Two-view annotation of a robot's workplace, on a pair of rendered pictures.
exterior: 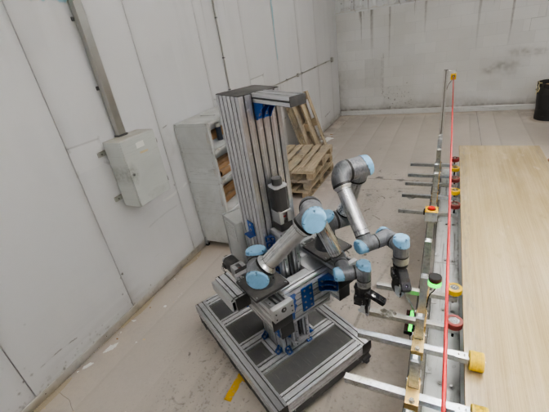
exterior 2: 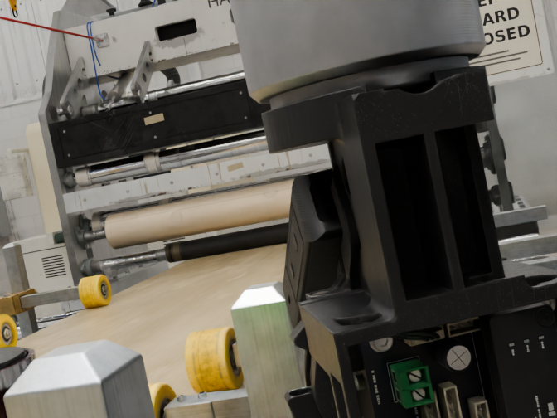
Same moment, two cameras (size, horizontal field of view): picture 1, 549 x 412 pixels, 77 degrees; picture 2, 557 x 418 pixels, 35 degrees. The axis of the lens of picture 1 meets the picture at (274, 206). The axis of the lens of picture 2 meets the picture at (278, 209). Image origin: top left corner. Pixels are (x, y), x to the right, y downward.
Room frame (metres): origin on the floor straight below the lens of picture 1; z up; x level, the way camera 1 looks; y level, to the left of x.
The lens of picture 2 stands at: (1.60, -0.68, 1.17)
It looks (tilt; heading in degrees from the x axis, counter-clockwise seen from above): 3 degrees down; 165
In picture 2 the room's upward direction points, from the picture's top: 11 degrees counter-clockwise
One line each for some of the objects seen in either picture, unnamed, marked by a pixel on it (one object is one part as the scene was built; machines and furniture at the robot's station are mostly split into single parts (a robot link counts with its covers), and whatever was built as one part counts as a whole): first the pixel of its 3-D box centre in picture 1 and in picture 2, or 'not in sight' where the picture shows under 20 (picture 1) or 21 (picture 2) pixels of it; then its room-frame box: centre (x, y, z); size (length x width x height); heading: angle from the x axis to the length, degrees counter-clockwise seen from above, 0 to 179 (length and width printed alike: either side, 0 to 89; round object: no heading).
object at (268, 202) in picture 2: not in sight; (274, 201); (-1.24, 0.10, 1.05); 1.43 x 0.12 x 0.12; 61
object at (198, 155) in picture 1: (226, 176); not in sight; (4.01, 0.52, 0.78); 0.90 x 0.45 x 1.55; 151
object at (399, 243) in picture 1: (400, 245); not in sight; (1.35, -0.57, 1.29); 0.09 x 0.08 x 0.11; 17
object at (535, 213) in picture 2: not in sight; (436, 230); (-0.26, 0.20, 0.95); 0.50 x 0.04 x 0.04; 61
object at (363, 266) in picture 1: (363, 270); not in sight; (1.41, -0.40, 1.12); 0.09 x 0.08 x 0.11; 89
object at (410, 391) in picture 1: (412, 392); not in sight; (0.84, -0.43, 0.95); 0.13 x 0.06 x 0.05; 151
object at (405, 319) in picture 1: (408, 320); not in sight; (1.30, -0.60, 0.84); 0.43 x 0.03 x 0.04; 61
